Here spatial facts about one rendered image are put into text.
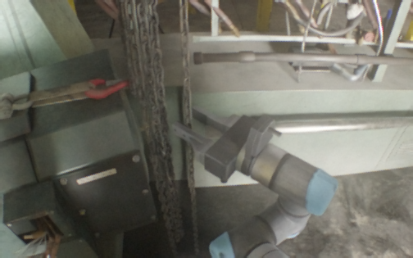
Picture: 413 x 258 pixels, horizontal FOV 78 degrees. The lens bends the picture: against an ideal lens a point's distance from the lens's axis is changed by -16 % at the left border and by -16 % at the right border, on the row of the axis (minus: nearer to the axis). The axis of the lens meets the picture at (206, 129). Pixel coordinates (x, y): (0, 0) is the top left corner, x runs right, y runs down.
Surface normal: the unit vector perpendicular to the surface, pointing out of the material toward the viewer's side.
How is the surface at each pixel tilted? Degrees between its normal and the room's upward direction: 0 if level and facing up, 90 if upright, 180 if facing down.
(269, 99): 90
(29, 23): 90
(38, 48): 90
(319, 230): 0
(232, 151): 0
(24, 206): 0
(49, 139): 45
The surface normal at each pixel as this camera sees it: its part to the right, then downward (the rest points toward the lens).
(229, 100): 0.07, 0.70
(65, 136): 0.29, -0.04
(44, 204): 0.00, -0.71
